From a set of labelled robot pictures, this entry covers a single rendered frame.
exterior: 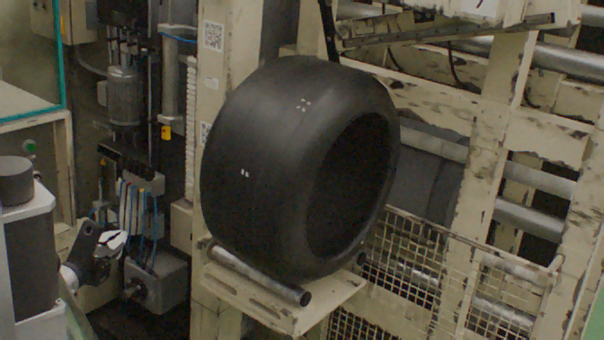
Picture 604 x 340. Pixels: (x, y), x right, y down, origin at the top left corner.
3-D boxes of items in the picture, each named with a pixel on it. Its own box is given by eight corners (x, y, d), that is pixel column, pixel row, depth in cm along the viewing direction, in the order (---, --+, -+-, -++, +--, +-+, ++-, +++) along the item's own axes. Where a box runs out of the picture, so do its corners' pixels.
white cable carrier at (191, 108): (184, 204, 197) (187, 56, 178) (196, 199, 201) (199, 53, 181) (194, 209, 195) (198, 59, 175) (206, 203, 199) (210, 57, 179)
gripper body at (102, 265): (87, 263, 155) (52, 289, 144) (89, 235, 151) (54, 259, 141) (112, 275, 153) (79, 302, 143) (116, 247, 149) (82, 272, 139)
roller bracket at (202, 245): (192, 267, 183) (193, 239, 179) (278, 221, 213) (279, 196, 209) (200, 272, 182) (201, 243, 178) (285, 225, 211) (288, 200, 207)
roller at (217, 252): (207, 258, 184) (208, 246, 182) (217, 253, 187) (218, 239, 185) (301, 310, 166) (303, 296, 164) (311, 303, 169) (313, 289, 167)
